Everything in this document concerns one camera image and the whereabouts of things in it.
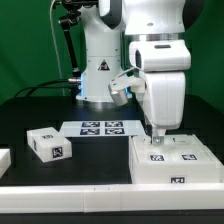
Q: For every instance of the white cabinet body box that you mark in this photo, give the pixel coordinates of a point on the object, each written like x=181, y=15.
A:
x=176, y=173

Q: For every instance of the white fence rail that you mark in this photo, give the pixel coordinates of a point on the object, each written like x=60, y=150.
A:
x=5, y=161
x=108, y=198

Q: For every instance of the white marker base plate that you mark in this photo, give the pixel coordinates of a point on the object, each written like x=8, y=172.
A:
x=102, y=128

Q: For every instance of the white cabinet door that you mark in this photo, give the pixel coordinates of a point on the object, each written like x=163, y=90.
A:
x=143, y=152
x=188, y=148

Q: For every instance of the white front fence rail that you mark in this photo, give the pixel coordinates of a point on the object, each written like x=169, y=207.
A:
x=108, y=198

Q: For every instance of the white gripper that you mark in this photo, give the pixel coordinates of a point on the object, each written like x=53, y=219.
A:
x=161, y=65

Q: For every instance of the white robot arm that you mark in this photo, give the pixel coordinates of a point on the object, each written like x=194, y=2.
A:
x=112, y=25

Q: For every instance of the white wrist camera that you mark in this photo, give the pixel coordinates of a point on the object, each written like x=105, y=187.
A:
x=118, y=85

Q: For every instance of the white cabinet top block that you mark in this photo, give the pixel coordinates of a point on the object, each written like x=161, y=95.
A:
x=48, y=144

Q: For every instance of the white left fence rail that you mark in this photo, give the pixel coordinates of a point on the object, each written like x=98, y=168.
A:
x=5, y=161

